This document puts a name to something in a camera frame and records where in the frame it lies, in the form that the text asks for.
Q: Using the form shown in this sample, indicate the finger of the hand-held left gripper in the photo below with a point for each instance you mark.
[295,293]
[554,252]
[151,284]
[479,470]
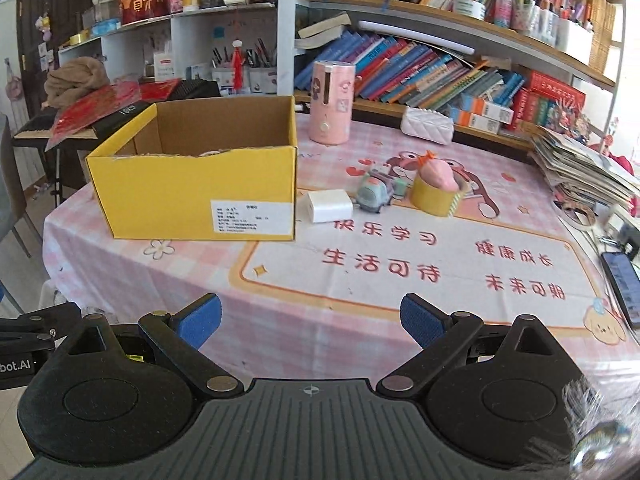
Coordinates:
[45,317]

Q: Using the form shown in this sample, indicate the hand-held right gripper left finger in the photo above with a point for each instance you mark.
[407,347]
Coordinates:
[200,317]

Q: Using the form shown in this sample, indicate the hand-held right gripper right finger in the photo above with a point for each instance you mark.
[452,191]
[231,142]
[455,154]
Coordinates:
[422,320]

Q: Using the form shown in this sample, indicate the yellow tape roll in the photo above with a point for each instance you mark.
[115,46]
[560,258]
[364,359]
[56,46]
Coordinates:
[430,201]

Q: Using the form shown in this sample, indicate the yellow cardboard box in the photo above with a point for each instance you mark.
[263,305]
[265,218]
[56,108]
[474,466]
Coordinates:
[165,195]

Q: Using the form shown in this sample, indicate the small teal toy car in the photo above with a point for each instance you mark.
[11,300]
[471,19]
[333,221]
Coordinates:
[374,196]

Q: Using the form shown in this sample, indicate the pink pig plush toy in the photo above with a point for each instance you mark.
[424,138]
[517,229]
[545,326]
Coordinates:
[440,175]

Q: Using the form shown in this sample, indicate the white charger adapter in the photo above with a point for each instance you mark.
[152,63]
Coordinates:
[327,206]

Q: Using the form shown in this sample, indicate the pink checked printed tablecloth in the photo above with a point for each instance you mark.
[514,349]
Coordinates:
[400,280]

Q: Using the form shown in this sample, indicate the grey chair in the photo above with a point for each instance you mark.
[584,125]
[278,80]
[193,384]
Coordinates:
[10,185]

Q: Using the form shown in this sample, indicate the clear tape roll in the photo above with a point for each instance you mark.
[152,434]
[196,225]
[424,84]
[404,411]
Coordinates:
[567,212]

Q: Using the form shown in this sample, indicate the electric keyboard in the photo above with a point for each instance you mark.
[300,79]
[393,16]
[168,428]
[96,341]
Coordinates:
[32,130]

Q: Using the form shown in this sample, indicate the white quilted pouch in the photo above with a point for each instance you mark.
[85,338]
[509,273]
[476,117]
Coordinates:
[427,126]

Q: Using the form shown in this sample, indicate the black smartphone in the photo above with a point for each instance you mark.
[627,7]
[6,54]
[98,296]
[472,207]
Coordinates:
[622,285]

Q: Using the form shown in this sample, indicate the stack of newspapers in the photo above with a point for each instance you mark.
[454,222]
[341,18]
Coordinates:
[580,165]

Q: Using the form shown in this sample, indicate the pink cylindrical dispenser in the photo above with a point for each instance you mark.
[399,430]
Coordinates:
[330,110]

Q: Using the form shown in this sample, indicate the brown crumpled cloth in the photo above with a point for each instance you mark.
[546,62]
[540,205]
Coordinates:
[75,82]

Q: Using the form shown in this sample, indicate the white pen holder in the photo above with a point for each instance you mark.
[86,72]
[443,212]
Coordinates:
[262,80]

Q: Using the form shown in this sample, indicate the row of colourful books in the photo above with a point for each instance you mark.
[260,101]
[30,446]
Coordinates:
[400,70]

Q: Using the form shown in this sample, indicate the row of red books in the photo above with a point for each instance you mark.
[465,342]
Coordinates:
[550,102]

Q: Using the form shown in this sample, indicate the red tassel ornament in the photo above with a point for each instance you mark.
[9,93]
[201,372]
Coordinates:
[238,62]

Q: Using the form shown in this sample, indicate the white rolled paper tube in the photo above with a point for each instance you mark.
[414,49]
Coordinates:
[415,35]

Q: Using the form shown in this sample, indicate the white wooden bookshelf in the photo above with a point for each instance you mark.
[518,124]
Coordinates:
[286,35]

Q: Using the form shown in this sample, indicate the thick lying book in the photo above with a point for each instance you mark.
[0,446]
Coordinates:
[322,32]

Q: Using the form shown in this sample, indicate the white stationery container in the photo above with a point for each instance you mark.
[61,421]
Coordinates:
[574,42]

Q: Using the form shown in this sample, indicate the pink plastic bottle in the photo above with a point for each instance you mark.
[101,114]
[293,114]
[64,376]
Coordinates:
[503,7]

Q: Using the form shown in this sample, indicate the row of yellow books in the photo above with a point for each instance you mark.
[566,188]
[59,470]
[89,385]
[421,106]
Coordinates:
[604,30]

